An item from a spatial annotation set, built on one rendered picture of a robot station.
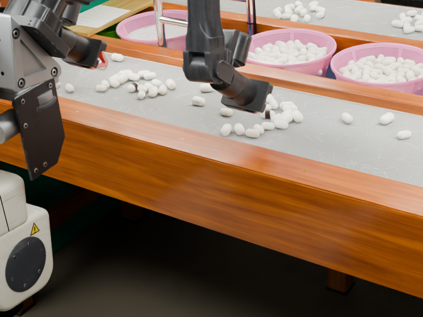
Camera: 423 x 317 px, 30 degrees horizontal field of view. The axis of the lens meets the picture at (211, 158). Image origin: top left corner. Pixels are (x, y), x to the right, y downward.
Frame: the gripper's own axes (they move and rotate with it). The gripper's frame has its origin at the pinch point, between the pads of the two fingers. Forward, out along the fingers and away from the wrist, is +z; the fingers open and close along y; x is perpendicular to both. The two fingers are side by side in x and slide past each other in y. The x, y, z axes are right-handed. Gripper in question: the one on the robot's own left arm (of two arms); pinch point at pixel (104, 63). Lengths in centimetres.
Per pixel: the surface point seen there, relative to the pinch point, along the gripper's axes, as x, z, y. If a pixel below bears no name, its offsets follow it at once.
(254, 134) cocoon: 7.8, 8.2, -40.9
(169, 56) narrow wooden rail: -10.9, 27.4, 2.8
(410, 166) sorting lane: 6, 12, -76
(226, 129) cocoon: 8.2, 6.4, -34.6
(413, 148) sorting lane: 2, 18, -73
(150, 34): -21, 44, 25
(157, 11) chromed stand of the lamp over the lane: -22.6, 25.1, 9.6
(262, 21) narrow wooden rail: -33, 54, -7
